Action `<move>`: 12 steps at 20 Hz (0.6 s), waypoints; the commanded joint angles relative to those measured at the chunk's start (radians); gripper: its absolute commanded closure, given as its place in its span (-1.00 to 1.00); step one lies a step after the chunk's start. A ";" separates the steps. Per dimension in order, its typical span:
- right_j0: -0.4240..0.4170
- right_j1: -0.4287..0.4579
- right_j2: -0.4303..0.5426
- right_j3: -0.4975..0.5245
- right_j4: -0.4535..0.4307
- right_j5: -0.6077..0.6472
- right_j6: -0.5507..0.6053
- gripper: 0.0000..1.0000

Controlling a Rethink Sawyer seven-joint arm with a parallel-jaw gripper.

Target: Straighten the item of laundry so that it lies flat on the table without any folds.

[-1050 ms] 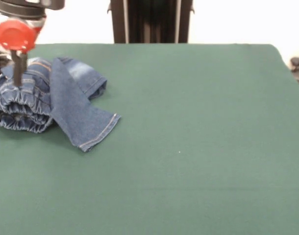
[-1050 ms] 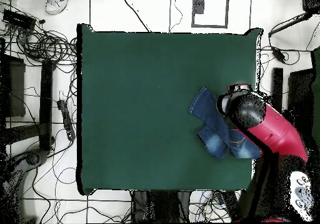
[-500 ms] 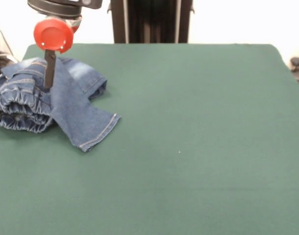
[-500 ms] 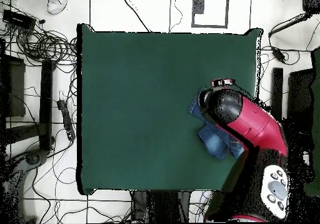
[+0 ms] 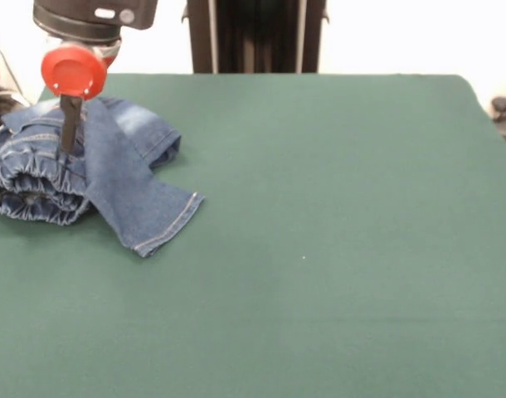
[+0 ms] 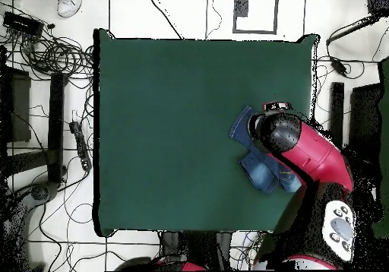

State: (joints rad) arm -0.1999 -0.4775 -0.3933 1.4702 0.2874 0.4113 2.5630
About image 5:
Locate dark green table cloth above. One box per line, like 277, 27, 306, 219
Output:
0, 73, 506, 398

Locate blue denim jeans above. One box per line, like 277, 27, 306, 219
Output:
0, 95, 207, 259

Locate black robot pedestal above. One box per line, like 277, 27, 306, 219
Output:
181, 0, 332, 75

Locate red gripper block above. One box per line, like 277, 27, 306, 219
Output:
40, 36, 124, 153

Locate thin grey cable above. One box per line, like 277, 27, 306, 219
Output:
0, 33, 32, 104

